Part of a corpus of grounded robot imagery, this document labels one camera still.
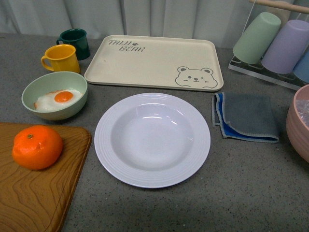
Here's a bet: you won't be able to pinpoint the white round deep plate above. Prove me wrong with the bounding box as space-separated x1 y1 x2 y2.
94 93 211 189

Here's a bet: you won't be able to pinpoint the orange mandarin fruit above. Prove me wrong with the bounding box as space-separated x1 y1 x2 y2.
12 125 63 170

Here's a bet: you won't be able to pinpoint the beige bear serving tray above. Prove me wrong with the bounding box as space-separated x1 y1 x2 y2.
84 35 224 92

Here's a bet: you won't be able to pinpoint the grey blue folded cloth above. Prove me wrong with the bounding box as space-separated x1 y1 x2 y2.
211 92 280 143

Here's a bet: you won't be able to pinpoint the light green bowl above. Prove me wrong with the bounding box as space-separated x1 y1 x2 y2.
21 71 88 121

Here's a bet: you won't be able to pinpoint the toy fried egg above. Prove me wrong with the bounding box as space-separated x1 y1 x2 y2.
34 89 84 112

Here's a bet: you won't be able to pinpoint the dark green mug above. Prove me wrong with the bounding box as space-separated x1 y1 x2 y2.
56 29 90 60

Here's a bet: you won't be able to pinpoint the yellow mug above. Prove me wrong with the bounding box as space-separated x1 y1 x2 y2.
41 44 80 73

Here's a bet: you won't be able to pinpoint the green tumbler cup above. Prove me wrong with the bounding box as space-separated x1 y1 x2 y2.
233 12 281 64

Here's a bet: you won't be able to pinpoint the pink bowl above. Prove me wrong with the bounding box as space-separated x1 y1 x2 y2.
286 85 309 162

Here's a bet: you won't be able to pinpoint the clear plastic ice cubes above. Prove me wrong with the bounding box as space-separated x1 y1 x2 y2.
295 100 309 127

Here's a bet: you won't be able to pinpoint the wooden cutting board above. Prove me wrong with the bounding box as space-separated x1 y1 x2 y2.
0 122 92 232

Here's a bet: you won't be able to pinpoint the purple tumbler cup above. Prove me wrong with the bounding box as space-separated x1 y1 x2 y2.
261 19 309 74

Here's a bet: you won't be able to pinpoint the blue tumbler cup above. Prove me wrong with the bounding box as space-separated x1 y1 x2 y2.
293 50 309 83

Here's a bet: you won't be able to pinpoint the beige tumbler cup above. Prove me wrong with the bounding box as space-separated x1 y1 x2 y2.
266 6 291 27

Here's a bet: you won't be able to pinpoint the acrylic cup rack wooden handle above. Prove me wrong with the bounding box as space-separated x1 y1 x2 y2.
228 0 309 90

